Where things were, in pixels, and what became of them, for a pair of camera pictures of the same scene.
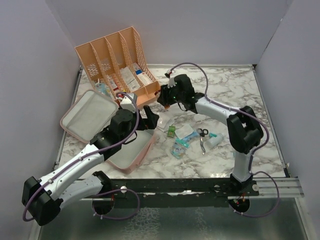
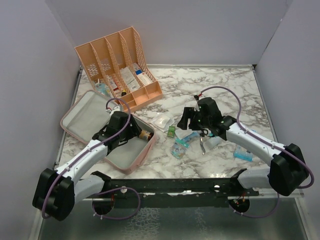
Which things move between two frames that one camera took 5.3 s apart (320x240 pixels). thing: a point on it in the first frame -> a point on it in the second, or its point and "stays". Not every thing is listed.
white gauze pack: [164, 121] stays
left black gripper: [150, 122] -> [134, 130]
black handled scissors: [204, 132] stays
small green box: [171, 131] stays
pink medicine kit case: [91, 114] stays
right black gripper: [164, 98] -> [187, 114]
